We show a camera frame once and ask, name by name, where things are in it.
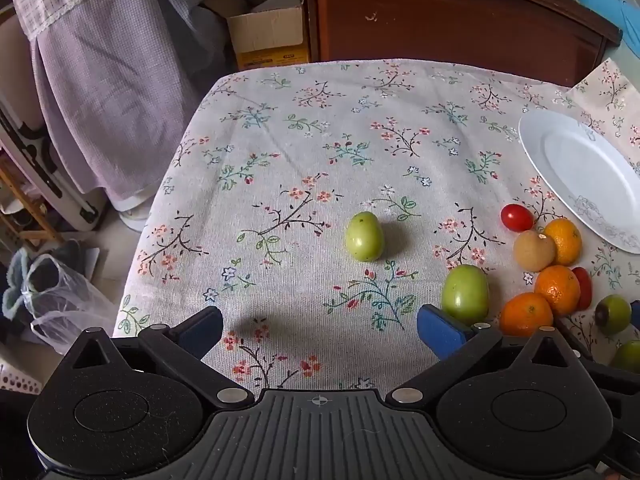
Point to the tan round fruit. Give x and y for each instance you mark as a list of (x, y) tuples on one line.
[(534, 251)]

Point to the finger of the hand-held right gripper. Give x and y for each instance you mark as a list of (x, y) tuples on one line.
[(635, 312), (627, 400)]

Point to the orange mandarin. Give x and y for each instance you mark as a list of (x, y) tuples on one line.
[(556, 287), (525, 314), (565, 241)]

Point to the purple checked cloth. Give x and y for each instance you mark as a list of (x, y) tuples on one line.
[(110, 100)]

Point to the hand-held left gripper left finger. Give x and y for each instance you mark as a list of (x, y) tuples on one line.
[(202, 332)]

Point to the brown wooden cabinet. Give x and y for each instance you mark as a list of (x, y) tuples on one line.
[(450, 25)]

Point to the cardboard box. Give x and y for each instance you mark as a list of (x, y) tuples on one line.
[(265, 35)]

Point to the white round base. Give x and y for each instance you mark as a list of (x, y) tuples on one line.
[(132, 216)]

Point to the floral tablecloth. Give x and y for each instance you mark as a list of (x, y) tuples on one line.
[(300, 160)]

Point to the green plum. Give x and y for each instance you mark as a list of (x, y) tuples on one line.
[(613, 315), (363, 243), (465, 294), (629, 356)]

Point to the grey blue cloth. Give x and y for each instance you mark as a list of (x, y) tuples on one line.
[(195, 5)]

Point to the white plate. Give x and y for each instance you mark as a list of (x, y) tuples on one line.
[(585, 170)]

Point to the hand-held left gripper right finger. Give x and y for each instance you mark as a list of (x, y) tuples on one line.
[(440, 332)]

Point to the grey green bed sheet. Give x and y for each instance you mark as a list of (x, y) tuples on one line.
[(622, 60)]

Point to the white black folded stand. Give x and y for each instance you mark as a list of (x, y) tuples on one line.
[(30, 145)]

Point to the red cherry tomato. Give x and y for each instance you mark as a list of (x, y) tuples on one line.
[(584, 287), (517, 217)]

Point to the wooden stool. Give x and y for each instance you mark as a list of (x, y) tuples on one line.
[(30, 216)]

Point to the white plastic basket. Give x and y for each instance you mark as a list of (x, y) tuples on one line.
[(15, 380)]

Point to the teal fuzzy cloth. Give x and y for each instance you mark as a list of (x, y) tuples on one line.
[(12, 285)]

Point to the clear plastic bag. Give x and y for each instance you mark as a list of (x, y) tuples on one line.
[(65, 310)]

